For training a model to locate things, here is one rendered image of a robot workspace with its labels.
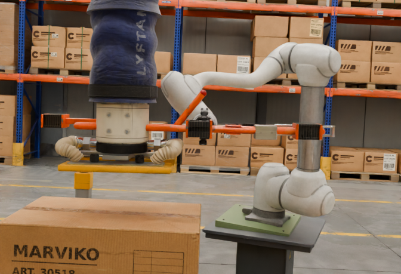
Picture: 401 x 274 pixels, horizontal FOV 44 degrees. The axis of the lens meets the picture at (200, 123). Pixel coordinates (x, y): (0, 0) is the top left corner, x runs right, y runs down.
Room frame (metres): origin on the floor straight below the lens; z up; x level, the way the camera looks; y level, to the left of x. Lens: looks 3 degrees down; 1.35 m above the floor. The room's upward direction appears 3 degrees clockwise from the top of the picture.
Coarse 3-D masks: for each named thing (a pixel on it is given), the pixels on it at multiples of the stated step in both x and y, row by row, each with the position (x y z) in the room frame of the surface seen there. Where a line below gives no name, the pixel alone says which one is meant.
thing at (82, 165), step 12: (96, 156) 1.52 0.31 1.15; (60, 168) 1.48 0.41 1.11; (72, 168) 1.48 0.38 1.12; (84, 168) 1.48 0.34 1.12; (96, 168) 1.48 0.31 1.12; (108, 168) 1.48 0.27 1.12; (120, 168) 1.48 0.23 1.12; (132, 168) 1.48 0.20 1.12; (144, 168) 1.48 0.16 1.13; (156, 168) 1.48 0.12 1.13; (168, 168) 1.48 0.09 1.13
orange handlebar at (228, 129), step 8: (72, 120) 1.87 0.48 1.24; (80, 120) 1.87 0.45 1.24; (88, 120) 1.87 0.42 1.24; (80, 128) 1.60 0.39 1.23; (88, 128) 1.60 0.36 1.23; (96, 128) 1.60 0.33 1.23; (152, 128) 1.59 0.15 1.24; (160, 128) 1.59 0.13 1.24; (168, 128) 1.59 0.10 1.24; (176, 128) 1.59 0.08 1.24; (184, 128) 1.59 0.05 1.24; (216, 128) 1.59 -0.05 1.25; (224, 128) 1.59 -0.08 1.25; (232, 128) 1.59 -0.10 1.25; (240, 128) 1.59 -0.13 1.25; (248, 128) 1.59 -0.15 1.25; (280, 128) 1.59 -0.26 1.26; (288, 128) 1.59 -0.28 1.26
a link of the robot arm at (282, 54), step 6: (288, 42) 2.27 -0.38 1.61; (294, 42) 2.27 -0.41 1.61; (276, 48) 2.24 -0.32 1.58; (282, 48) 2.21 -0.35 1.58; (288, 48) 2.18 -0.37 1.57; (270, 54) 2.21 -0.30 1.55; (276, 54) 2.20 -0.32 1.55; (282, 54) 2.18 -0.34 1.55; (288, 54) 2.17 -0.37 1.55; (282, 60) 2.18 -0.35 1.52; (288, 60) 2.17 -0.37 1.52; (282, 66) 2.18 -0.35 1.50; (288, 66) 2.18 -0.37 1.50; (282, 72) 2.20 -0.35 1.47; (288, 72) 2.21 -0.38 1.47
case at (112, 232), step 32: (0, 224) 1.45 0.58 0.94; (32, 224) 1.45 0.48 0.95; (64, 224) 1.46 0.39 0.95; (96, 224) 1.48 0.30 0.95; (128, 224) 1.50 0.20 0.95; (160, 224) 1.51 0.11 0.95; (192, 224) 1.53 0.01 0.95; (0, 256) 1.45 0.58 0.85; (32, 256) 1.45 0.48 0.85; (64, 256) 1.45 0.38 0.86; (96, 256) 1.45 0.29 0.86; (128, 256) 1.45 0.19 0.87; (160, 256) 1.44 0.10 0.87; (192, 256) 1.44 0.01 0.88
